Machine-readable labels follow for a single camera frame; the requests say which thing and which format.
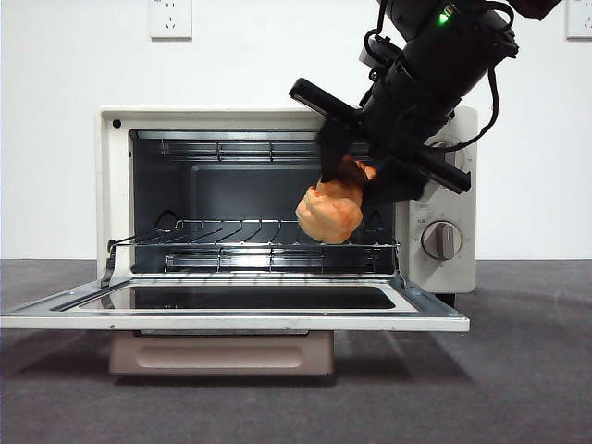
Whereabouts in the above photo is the orange-brown bread bun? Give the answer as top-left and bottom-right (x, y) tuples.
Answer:
(294, 154), (378, 245)

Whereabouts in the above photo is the glass oven door taupe handle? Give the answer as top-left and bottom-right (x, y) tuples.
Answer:
(0, 271), (472, 376)

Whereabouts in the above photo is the cream oven knob taupe grip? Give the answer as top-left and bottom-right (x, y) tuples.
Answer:
(421, 220), (463, 260)
(427, 141), (465, 168)

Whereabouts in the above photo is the cream Toshiba toaster oven body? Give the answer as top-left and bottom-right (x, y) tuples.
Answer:
(95, 104), (477, 307)

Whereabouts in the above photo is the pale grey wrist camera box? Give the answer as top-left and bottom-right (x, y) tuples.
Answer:
(359, 41), (394, 78)

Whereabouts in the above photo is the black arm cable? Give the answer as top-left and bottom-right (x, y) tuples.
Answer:
(429, 64), (503, 154)

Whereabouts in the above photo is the metal wire oven rack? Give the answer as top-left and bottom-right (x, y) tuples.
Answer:
(110, 218), (401, 275)

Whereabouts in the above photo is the white wall socket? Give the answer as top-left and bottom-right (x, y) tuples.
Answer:
(565, 0), (592, 41)
(148, 0), (193, 40)

